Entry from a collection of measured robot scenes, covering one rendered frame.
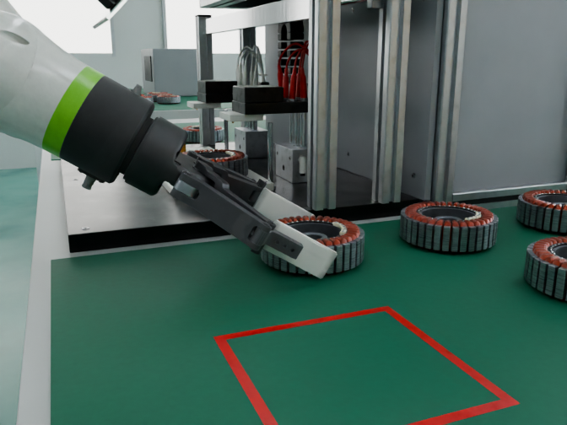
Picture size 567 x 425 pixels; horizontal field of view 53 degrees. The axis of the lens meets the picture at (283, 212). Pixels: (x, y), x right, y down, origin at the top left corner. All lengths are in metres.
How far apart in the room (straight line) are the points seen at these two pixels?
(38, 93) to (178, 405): 0.31
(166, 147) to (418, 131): 0.40
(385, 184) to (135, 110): 0.37
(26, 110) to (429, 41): 0.51
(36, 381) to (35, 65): 0.28
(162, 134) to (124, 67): 5.06
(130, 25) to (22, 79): 5.08
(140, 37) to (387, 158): 4.95
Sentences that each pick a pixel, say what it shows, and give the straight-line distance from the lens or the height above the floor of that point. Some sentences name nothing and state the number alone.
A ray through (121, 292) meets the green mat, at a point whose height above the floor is 0.75.
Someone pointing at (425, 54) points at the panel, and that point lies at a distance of 0.82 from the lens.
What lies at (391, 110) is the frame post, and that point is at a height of 0.90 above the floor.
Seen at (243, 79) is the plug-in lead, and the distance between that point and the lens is 1.14.
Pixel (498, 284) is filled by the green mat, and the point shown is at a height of 0.75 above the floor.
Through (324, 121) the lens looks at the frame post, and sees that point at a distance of 0.73.
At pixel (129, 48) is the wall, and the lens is 5.63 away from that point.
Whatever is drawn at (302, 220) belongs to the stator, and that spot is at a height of 0.79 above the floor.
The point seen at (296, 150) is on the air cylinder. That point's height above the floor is 0.82.
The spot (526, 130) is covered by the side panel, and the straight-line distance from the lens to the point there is 0.92.
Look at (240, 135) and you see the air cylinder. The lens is 1.16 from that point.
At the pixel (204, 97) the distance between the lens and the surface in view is 1.11.
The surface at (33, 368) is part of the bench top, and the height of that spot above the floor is 0.75.
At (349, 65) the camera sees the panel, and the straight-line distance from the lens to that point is 1.01.
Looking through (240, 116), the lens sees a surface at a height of 0.88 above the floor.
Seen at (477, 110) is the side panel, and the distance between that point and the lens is 0.86.
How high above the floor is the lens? 0.96
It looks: 15 degrees down
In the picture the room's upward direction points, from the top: straight up
